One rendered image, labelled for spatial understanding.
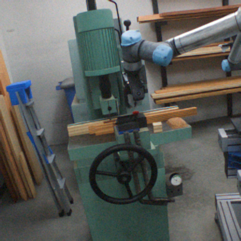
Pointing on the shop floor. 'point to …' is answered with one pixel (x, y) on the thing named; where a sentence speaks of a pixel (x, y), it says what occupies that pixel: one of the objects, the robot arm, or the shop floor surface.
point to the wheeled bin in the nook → (67, 85)
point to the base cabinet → (126, 211)
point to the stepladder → (19, 90)
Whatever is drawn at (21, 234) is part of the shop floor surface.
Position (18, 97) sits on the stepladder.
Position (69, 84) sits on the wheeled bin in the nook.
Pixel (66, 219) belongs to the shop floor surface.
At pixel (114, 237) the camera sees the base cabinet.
